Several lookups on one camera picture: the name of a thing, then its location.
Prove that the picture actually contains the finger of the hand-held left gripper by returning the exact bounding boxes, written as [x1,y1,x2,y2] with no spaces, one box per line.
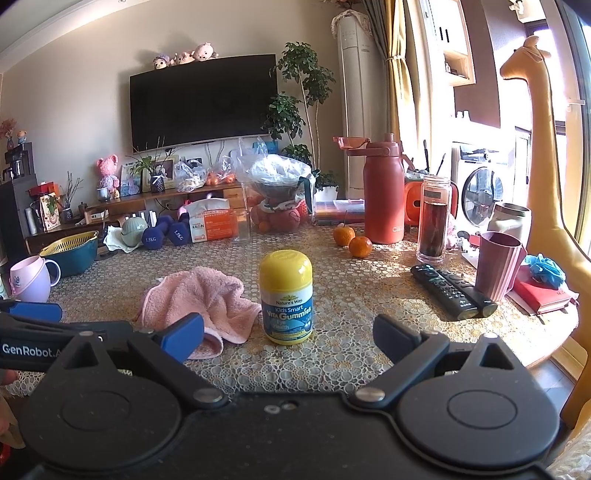
[0,314,137,335]
[0,299,64,324]

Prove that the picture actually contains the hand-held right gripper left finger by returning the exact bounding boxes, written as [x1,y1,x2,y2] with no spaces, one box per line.
[60,313,228,409]

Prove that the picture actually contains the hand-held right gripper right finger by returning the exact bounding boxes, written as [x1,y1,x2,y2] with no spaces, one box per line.
[353,314,531,409]

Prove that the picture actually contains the pink towel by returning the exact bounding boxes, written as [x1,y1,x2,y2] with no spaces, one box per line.
[134,266,262,360]

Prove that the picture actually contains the yellow vitamin bottle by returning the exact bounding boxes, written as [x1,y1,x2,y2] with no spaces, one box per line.
[259,250,315,346]

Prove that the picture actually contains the person's left hand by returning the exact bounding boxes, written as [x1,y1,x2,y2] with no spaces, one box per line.
[0,369,26,449]

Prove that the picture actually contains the pink purple mug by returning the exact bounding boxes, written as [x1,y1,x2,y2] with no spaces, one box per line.
[9,257,62,303]

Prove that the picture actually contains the black remote control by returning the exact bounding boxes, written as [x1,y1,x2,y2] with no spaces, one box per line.
[434,268,498,317]
[411,264,478,319]

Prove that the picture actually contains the teal yellow colander basket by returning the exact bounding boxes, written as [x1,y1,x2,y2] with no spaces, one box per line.
[39,231,99,278]

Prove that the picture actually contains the dark side cabinet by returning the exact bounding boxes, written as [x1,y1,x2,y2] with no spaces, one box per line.
[0,178,47,264]

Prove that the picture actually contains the blue dumbbell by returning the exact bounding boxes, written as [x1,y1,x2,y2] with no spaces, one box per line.
[141,217,174,250]
[167,216,192,245]

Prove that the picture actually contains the white cloth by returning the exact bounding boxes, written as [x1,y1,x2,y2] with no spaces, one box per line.
[102,225,141,254]

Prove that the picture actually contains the orange white tissue box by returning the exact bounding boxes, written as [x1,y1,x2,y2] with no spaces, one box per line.
[187,198,236,243]

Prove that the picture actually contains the pink fluffy cloth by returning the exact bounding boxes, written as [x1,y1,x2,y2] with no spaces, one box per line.
[443,222,469,250]

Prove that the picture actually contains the green egg-shaped container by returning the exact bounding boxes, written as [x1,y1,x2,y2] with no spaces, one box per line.
[121,217,149,246]

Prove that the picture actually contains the glass tea bottle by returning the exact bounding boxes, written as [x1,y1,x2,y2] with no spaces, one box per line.
[417,174,451,265]

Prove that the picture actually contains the pink ribbed cup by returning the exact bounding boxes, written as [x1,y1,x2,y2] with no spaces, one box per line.
[475,232,527,302]

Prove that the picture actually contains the clear drinking glass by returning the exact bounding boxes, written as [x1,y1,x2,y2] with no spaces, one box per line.
[233,209,252,243]

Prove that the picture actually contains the colourful storage box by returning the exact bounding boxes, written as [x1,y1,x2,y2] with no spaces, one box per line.
[314,199,365,227]

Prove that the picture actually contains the orange stool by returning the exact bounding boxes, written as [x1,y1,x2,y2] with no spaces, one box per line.
[404,181,458,227]

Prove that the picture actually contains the red water bottle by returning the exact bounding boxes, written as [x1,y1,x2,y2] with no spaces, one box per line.
[333,134,406,244]

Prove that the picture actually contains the wooden television cabinet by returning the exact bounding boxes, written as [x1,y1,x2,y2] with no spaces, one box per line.
[25,182,245,252]

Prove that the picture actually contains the black coffee machine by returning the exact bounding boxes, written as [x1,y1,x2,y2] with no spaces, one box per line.
[2,142,35,181]

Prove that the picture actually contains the red notebook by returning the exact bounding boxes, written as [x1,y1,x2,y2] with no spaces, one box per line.
[512,265,578,315]

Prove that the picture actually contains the pink bunny plush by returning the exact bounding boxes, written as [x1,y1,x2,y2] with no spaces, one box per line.
[96,157,121,199]

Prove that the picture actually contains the clear plastic bag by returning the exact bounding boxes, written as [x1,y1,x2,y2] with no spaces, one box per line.
[174,159,207,192]

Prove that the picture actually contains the plastic bag of oranges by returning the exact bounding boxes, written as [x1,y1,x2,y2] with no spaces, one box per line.
[205,157,238,185]

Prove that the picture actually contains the white washing machine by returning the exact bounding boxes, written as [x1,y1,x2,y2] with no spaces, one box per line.
[451,142,518,227]

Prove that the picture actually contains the yellow giraffe plush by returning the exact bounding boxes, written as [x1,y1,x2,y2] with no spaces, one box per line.
[499,36,591,278]

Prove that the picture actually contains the black television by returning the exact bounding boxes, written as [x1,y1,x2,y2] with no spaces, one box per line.
[129,54,279,154]

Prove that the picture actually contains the white standing air conditioner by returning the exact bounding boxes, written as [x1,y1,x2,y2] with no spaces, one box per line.
[332,9,402,199]

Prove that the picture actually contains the yellow curtain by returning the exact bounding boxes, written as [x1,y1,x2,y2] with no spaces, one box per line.
[365,0,416,153]

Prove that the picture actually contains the tall potted plant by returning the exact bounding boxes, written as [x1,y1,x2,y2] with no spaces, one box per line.
[261,42,340,190]

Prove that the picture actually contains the photo frame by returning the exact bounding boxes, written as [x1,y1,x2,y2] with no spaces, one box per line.
[121,156,180,193]

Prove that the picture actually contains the wooden wall shelf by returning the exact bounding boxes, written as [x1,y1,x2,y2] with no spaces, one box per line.
[434,0,476,86]

